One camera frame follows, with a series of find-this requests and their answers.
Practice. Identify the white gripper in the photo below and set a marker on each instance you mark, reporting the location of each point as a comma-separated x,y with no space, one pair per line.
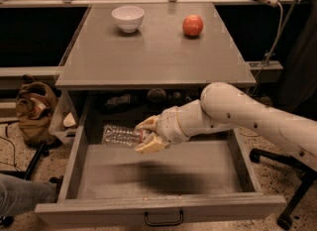
168,124

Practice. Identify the clear plastic water bottle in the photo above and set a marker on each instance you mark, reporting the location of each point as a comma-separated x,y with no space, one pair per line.
122,137

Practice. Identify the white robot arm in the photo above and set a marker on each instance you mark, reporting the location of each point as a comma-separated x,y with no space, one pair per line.
222,107

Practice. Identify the grey open top drawer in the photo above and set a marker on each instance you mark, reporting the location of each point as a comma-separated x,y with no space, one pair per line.
208,178

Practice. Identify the grey cabinet body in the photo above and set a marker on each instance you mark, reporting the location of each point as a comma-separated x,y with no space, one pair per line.
159,55

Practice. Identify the orange red apple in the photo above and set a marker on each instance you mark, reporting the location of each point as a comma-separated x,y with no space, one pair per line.
192,25

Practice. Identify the white ceramic bowl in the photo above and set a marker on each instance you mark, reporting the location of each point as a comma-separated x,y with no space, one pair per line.
128,18

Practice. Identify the black tripod leg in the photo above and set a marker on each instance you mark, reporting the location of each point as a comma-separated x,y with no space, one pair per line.
42,149

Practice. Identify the brown fabric bag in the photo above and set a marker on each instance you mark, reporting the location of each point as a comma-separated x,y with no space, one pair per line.
35,106

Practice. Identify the person leg in jeans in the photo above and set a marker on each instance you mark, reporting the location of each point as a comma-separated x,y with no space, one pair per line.
19,196

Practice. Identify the black metal drawer handle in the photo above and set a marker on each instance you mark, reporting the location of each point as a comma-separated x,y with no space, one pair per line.
163,219

